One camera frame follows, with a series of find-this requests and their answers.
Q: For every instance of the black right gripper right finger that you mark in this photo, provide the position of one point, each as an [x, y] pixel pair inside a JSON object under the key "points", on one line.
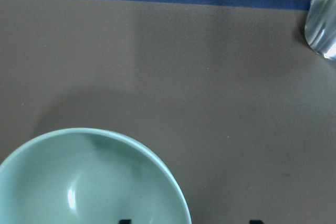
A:
{"points": [[256, 221]]}

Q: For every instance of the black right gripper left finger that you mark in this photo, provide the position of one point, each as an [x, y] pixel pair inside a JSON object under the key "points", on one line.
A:
{"points": [[125, 221]]}

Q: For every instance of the light green bowl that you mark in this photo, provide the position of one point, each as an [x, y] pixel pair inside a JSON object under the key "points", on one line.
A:
{"points": [[83, 175]]}

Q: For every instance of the metal scoop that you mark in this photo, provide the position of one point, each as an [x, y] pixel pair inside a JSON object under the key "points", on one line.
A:
{"points": [[320, 28]]}

